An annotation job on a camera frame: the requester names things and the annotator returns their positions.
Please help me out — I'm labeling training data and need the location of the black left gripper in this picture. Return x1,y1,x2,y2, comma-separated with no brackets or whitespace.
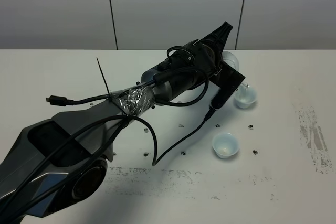
182,22,233,77

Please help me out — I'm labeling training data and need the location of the pale blue porcelain teapot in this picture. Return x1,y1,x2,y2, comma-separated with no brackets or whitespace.
222,50,253,91

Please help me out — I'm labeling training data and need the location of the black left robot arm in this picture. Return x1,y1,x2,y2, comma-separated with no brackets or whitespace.
1,23,244,223

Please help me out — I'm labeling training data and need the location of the pale blue porcelain teacup far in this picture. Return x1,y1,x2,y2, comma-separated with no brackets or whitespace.
234,85,257,109

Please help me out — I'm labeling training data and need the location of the pale blue porcelain teacup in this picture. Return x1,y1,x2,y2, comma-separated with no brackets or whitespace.
234,85,257,109
212,133,240,159

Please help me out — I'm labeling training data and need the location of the pale blue porcelain teacup near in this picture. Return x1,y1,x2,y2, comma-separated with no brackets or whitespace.
212,133,240,159

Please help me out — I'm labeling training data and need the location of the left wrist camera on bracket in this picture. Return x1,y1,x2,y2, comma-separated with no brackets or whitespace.
210,60,245,110

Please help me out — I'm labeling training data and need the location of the black cable tie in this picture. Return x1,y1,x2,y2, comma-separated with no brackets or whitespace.
96,57,112,101

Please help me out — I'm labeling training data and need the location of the black left camera cable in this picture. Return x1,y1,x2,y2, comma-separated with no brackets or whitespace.
0,45,218,224

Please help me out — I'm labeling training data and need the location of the loose black usb plug cable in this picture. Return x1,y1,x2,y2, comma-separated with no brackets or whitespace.
45,94,111,107

